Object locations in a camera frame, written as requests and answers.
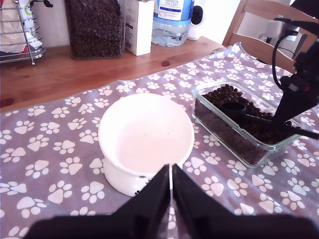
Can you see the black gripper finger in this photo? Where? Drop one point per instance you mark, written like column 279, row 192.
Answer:
column 194, row 201
column 152, row 199
column 287, row 99
column 302, row 107

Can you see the black plastic measuring scoop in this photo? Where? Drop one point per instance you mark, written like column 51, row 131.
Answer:
column 233, row 108

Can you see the white ceramic cat bowl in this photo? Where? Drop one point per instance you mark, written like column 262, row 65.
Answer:
column 144, row 134

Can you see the wooden chair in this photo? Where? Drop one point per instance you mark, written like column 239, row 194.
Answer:
column 264, row 49

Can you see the rectangular clear glass container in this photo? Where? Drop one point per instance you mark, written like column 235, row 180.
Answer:
column 249, row 159

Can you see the brown kibble pile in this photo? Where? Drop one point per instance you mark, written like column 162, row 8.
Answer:
column 224, row 134

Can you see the purple paw print cloth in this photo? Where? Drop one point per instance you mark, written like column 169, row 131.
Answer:
column 62, row 149

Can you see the large clear water bottle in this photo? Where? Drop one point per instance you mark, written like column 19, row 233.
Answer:
column 172, row 32

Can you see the white cardboard carton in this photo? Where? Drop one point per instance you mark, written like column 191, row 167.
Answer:
column 139, row 30

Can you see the brown kibble in jar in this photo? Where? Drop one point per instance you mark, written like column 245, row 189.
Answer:
column 94, row 39

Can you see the tall clear storage jar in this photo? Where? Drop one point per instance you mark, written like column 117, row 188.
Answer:
column 94, row 30

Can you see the white sachet green print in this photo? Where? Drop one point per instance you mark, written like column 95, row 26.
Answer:
column 30, row 25

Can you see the black clip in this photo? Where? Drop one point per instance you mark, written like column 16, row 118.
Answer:
column 46, row 3

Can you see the beige paper pouch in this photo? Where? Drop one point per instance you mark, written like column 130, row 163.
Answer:
column 10, row 27

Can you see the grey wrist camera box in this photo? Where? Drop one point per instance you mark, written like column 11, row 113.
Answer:
column 276, row 27

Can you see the small white round camera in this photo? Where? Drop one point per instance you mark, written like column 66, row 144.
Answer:
column 194, row 32

